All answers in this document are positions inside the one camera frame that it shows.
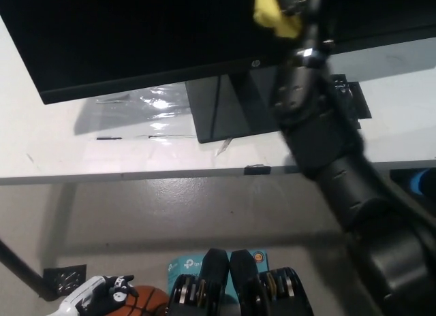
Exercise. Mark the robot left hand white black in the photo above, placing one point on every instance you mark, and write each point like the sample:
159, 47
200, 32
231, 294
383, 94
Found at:
92, 292

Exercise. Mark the robot right hand white black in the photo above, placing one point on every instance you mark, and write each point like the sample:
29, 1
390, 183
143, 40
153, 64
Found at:
313, 16

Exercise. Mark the yellow microfiber cloth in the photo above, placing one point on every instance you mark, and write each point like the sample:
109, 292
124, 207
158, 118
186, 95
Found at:
269, 9

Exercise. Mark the black diagonal desk brace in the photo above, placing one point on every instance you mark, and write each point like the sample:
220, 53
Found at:
20, 268

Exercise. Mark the robot left body block black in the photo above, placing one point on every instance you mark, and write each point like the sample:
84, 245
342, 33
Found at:
211, 278

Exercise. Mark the black HP monitor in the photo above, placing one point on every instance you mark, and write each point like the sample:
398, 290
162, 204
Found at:
136, 33

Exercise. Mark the orange basketball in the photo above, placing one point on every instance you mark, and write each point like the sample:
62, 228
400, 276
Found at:
150, 299

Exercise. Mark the teal tp-link box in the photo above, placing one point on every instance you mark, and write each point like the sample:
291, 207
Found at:
185, 263

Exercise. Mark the thin black tape strip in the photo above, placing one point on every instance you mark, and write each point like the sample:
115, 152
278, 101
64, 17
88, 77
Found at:
109, 138

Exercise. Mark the small clear tape piece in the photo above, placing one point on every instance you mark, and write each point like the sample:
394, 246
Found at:
222, 147

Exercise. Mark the small black tape piece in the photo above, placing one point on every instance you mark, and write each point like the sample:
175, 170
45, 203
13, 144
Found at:
257, 170

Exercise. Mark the clear plastic film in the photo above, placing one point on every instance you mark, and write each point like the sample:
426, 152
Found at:
160, 106

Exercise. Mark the blue round object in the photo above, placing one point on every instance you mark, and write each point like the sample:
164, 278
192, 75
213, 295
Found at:
424, 183

